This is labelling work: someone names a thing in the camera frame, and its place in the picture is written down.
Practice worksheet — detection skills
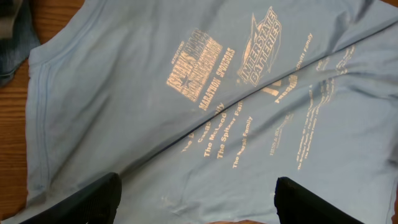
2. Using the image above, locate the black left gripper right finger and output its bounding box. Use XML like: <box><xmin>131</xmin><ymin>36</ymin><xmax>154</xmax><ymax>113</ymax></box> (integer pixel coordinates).
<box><xmin>274</xmin><ymin>177</ymin><xmax>363</xmax><ymax>224</ymax></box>

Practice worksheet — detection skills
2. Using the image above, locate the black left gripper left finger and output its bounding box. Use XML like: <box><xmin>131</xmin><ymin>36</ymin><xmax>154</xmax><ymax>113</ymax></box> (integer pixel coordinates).
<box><xmin>21</xmin><ymin>172</ymin><xmax>122</xmax><ymax>224</ymax></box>

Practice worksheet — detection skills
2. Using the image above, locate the light blue printed t-shirt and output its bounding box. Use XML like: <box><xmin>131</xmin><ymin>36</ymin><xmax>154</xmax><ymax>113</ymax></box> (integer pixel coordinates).
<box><xmin>7</xmin><ymin>0</ymin><xmax>397</xmax><ymax>223</ymax></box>

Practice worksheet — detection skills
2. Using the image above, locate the folded blue garment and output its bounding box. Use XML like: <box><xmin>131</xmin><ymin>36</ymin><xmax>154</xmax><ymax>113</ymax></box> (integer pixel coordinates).
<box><xmin>1</xmin><ymin>0</ymin><xmax>40</xmax><ymax>86</ymax></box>

